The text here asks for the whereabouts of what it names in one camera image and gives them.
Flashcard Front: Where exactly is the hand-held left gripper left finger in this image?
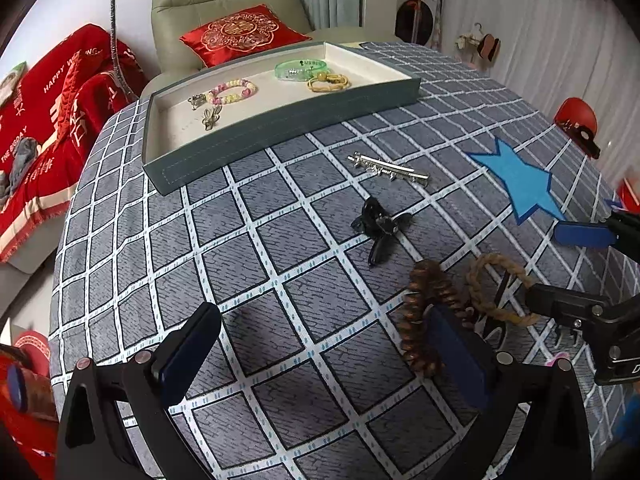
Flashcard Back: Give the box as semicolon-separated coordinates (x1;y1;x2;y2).
56;302;222;480

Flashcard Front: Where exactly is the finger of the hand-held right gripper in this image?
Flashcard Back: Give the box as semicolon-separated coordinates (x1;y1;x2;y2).
553;209;640;252
524;283;609;332

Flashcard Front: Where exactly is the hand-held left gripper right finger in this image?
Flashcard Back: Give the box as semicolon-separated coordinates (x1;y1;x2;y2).
425;305;593;480

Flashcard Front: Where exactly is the brown beaded coil bracelet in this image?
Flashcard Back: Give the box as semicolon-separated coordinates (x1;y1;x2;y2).
399;259;474;379

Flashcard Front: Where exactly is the brown braided hair tie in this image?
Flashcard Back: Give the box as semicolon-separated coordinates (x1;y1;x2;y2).
465;253;542;327

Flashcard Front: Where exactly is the black hair claw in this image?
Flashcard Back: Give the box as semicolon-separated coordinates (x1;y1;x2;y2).
349;197;415;267

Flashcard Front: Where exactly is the silver hair clip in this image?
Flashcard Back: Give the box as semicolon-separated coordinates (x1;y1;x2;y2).
348;151;431;189

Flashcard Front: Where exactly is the small silver bow clip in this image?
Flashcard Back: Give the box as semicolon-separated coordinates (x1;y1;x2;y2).
199;106;224;132

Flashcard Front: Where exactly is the grey jewelry tray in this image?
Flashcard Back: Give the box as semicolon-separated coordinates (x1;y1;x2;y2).
141;40;420;195

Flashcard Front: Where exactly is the pastel beaded bracelet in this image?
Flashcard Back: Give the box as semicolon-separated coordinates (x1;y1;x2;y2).
209;78;259;106

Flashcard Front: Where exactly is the yellow cord bracelet with bead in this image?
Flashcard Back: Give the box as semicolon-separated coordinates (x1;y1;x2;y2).
306;73;352;94

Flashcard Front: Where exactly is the green translucent bangle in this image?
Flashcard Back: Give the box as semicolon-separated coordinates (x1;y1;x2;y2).
274;58;330;82

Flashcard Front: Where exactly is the red plastic stool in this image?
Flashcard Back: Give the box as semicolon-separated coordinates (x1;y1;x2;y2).
553;97;602;159

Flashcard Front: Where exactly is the grey checked tablecloth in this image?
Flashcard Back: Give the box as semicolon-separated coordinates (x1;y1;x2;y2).
48;40;628;480

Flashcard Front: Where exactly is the brown jar with blue lid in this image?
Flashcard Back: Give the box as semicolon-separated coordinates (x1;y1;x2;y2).
5;359;59;424

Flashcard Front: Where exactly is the grey sofa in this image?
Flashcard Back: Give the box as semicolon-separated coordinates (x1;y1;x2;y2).
0;237;68;277

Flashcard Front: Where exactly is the red box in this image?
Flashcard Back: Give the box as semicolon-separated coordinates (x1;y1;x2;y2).
0;342;62;480

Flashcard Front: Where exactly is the white sheer curtain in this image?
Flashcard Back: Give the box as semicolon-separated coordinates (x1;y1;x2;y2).
439;0;640;188

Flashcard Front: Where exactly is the slipper rack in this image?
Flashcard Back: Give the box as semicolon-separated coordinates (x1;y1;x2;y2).
454;21;504;64

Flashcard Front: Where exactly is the grey cloth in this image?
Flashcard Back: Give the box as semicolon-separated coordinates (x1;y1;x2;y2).
0;136;42;197

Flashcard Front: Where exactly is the red tasselled cushion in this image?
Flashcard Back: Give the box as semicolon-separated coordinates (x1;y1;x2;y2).
51;66;122;162

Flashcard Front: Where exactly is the red printed blanket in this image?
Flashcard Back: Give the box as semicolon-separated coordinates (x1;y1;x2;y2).
0;23;149;264

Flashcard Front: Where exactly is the white washing machine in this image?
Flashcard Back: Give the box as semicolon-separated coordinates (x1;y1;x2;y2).
394;0;447;52

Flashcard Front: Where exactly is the photo print pillow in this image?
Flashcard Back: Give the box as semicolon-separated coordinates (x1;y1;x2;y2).
0;60;29;112

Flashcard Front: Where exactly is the red embroidered cushion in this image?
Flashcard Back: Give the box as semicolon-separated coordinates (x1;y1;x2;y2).
178;3;313;69

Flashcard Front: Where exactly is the phone holder pole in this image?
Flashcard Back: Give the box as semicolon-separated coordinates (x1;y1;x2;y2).
107;0;139;102

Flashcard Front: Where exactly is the red handled mop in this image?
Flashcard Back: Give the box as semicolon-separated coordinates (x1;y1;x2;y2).
409;0;449;44

